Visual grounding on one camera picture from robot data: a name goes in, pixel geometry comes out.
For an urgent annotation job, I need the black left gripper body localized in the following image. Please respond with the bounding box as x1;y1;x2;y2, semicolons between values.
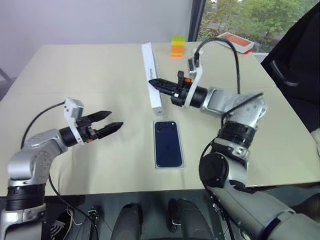
74;116;101;144

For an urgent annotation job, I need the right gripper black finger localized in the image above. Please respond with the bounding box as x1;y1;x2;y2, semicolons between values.
153;85;177;97
148;78;178;89

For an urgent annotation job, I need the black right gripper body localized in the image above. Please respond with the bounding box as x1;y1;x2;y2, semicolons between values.
170;70;193;108

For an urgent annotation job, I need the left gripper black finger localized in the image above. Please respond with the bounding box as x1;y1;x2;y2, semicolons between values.
85;110;113;124
95;121;124;140

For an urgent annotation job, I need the white phone box lid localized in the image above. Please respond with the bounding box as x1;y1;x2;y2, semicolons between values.
141;42;165;117

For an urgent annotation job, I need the dark blue smartphone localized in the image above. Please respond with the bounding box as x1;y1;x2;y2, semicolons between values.
153;120;184;168
152;119;187;170

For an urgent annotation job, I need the white box with orange print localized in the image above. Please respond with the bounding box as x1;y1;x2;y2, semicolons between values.
215;32;256;54

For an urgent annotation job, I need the green orange block stack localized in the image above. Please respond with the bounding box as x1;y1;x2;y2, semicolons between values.
169;35;187;59

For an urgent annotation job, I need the red flat item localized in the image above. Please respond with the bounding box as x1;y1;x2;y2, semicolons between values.
234;47;254;56

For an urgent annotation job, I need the black metal clamp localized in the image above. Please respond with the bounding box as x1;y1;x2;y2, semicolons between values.
88;205;99;219

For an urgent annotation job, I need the dark rounded shape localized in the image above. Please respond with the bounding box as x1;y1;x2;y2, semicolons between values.
111;202;144;240
168;198;214;240

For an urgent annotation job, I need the black white-striped sneaker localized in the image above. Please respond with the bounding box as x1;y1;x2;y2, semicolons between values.
48;209;76;240

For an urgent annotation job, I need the dark purple chair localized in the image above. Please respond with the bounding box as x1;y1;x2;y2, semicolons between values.
260;0;320;134

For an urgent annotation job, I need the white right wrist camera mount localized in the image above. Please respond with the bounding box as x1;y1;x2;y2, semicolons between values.
185;48;204;109

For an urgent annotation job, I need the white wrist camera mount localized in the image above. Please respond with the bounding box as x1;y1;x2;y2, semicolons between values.
62;97;85;146
185;48;204;109

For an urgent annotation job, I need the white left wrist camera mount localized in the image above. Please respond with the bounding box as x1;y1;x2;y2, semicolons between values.
62;97;85;146

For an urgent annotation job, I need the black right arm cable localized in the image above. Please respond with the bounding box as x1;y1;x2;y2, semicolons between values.
193;37;265;197

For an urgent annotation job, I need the dark window frame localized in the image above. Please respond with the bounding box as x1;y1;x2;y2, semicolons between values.
188;0;207;42

